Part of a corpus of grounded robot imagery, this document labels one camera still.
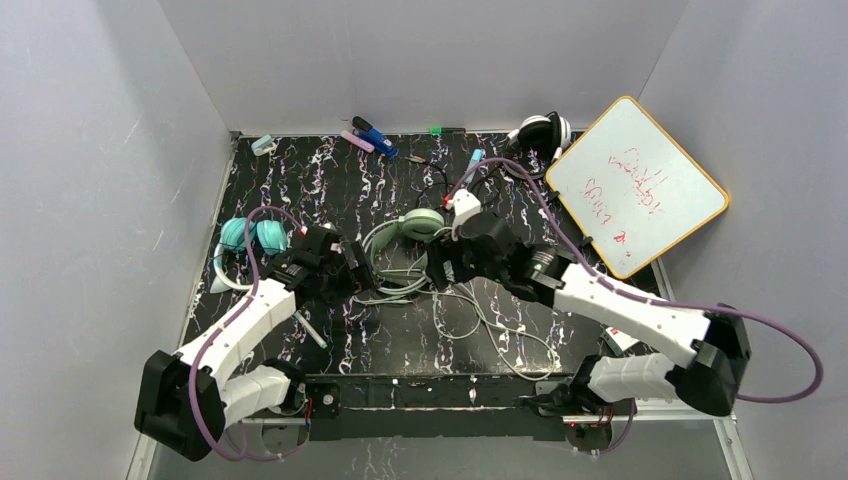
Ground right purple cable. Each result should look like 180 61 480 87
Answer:
457 157 825 405

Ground small white red box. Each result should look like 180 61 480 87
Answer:
601 327 639 356

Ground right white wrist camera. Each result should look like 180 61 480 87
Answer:
444 189 482 240

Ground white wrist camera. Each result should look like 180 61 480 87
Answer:
301 225 344 256
444 189 482 240

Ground small light blue eraser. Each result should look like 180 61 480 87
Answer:
251 135 274 156

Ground white board orange frame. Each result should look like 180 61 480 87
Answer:
545 96 730 279

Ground teal cat ear headphones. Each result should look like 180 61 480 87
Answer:
209 217 289 294

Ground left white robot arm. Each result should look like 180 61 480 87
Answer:
134 226 375 461

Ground pink highlighter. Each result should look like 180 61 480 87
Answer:
340 130 375 153

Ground mint green gaming headphones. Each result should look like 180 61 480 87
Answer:
353 208 561 382

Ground blue stapler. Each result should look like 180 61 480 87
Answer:
351 116 398 158

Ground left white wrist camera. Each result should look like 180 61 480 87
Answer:
301 225 344 256

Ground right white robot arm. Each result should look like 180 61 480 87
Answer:
426 212 750 417

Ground black and white headphones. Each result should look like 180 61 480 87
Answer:
502 111 573 180

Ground light blue marker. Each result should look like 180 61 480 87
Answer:
468 149 484 171

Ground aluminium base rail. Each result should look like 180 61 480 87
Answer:
129 374 753 480

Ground green capped white marker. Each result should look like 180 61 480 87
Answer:
295 312 328 350

